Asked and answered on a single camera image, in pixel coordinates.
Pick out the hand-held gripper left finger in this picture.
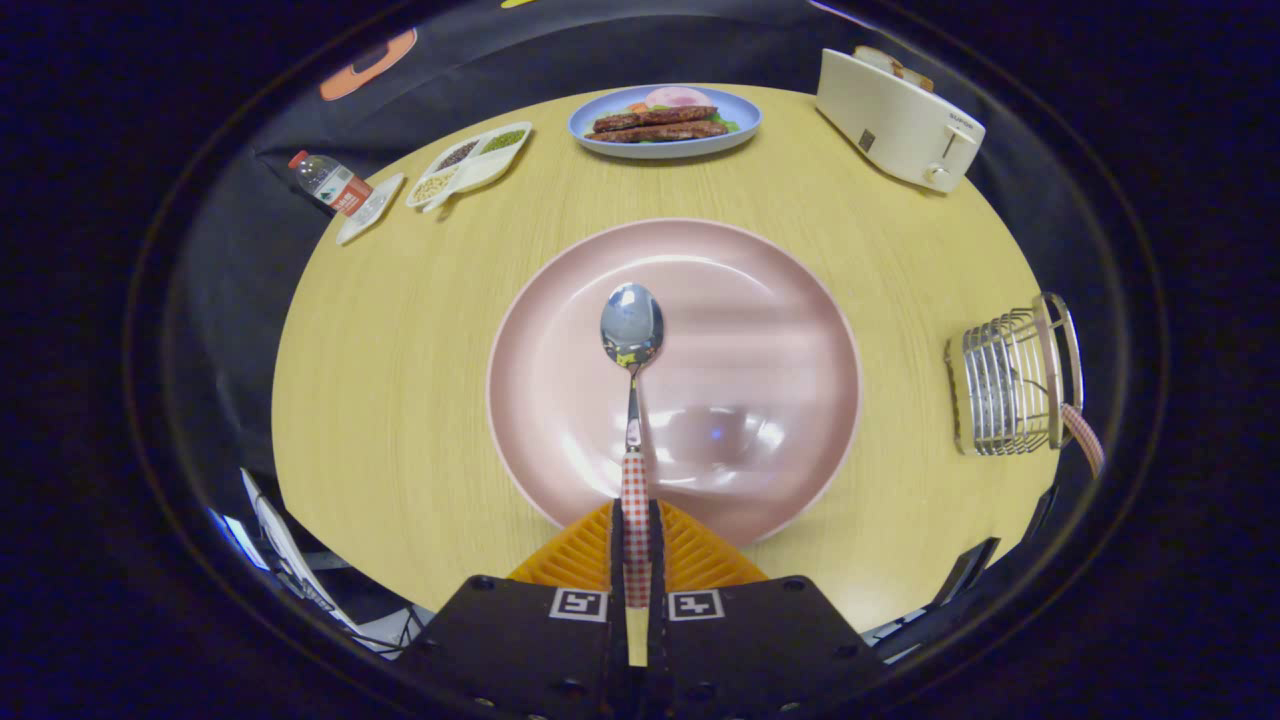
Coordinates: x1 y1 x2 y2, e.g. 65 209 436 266
395 498 626 720

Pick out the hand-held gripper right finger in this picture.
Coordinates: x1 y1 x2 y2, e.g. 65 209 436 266
648 498 891 720

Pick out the spoon with red checked handle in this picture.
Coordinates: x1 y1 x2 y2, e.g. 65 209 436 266
599 282 666 609

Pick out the fork with red checked handle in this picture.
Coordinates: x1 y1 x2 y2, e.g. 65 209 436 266
1062 403 1107 476

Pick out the pink plate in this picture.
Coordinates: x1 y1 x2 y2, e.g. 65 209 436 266
486 218 863 549

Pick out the white divided condiment dish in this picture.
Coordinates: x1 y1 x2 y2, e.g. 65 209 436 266
405 121 534 213

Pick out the grilled meat strip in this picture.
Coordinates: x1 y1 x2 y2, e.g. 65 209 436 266
585 120 730 145
592 105 720 133

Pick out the white square coaster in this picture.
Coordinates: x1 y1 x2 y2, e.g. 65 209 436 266
335 172 406 247

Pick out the blue plate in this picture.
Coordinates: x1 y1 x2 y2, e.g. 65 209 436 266
567 83 763 161

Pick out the clear water bottle red label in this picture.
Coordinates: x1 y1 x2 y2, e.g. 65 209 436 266
288 150 375 219

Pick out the white toaster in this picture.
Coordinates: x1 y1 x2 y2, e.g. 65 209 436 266
815 47 987 195

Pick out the metal wire cutlery rack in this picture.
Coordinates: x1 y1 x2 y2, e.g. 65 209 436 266
945 292 1086 458

